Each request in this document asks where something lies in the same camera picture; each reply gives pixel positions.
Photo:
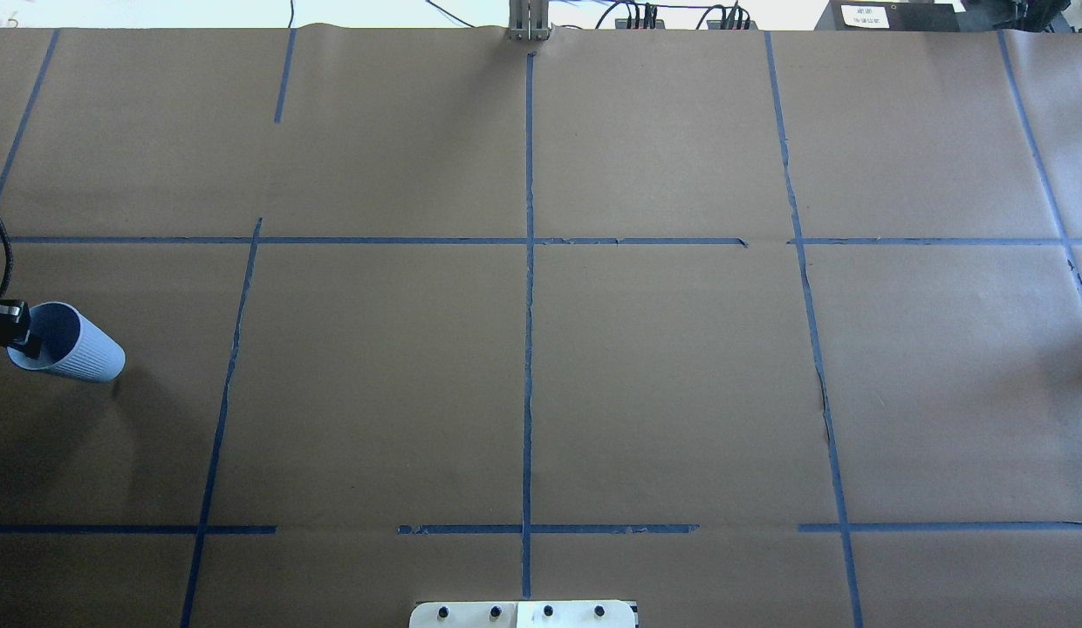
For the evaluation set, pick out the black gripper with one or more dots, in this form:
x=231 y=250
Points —
x=2 y=325

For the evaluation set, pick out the blue ribbed cup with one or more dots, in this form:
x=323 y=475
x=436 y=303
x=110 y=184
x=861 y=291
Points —
x=68 y=345

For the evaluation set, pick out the far orange black connector box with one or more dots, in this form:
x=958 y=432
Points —
x=632 y=16

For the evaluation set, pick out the orange black connector box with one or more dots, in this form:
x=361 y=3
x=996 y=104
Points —
x=632 y=16
x=721 y=17

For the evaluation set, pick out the near orange black connector box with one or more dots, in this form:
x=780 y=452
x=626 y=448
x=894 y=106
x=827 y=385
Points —
x=721 y=17

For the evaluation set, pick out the black box with label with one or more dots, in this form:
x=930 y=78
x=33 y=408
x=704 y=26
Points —
x=898 y=16

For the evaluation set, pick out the aluminium frame post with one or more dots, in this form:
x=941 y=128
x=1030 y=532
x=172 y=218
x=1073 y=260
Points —
x=528 y=20

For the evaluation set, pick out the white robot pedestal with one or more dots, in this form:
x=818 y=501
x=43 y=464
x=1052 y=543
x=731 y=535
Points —
x=526 y=613

